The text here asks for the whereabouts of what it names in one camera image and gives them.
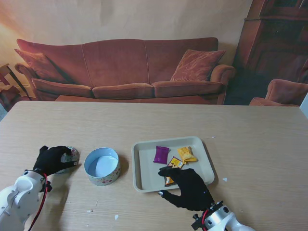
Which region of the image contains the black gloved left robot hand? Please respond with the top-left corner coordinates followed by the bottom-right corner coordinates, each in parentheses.
top-left (32, 145), bottom-right (79, 178)

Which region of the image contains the brown three-seat sofa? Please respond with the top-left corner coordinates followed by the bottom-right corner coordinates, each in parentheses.
top-left (14, 37), bottom-right (237, 105)

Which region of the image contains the round polka dot box lid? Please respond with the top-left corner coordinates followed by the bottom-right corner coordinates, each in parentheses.
top-left (54, 146), bottom-right (80, 174)

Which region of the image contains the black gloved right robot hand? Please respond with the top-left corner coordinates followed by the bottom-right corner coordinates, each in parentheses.
top-left (157, 167), bottom-right (215, 212)

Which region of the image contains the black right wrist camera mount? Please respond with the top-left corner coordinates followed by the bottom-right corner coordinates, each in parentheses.
top-left (191, 213), bottom-right (205, 230)

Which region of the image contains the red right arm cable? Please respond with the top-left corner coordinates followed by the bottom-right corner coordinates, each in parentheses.
top-left (201, 208), bottom-right (210, 226)

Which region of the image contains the orange purple-edged snack packet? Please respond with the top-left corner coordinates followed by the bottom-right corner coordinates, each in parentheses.
top-left (167, 156), bottom-right (185, 168)

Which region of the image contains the plain brown sofa cushion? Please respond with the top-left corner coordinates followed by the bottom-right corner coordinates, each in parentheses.
top-left (14, 49), bottom-right (70, 84)

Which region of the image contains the purple snack packet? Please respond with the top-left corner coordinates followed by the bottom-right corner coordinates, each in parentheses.
top-left (153, 146), bottom-right (170, 164)

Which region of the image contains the black and orange snack packet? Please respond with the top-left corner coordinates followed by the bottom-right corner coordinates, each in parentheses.
top-left (163, 175), bottom-right (175, 187)

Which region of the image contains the red left arm cable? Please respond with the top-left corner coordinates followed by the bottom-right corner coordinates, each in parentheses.
top-left (28, 174), bottom-right (49, 231)

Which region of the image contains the round polka dot cookie box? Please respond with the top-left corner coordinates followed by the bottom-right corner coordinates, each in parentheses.
top-left (83, 147), bottom-right (121, 186)

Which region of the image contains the dark wooden cabinet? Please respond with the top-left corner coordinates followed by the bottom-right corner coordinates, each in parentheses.
top-left (232, 0), bottom-right (308, 84)

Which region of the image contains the beige rectangular tray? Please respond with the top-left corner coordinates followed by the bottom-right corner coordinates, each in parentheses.
top-left (131, 136), bottom-right (216, 194)

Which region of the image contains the yellow snack packet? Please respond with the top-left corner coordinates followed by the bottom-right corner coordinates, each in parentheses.
top-left (177, 146), bottom-right (198, 165)

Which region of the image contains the patterned orange sofa cushion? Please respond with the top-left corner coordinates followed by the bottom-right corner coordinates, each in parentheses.
top-left (169, 49), bottom-right (226, 82)

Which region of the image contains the brown armchair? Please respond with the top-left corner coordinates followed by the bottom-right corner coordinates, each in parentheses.
top-left (249, 78), bottom-right (308, 107)

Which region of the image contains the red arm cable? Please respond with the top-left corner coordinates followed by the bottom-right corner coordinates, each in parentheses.
top-left (28, 174), bottom-right (49, 231)
top-left (201, 208), bottom-right (210, 226)

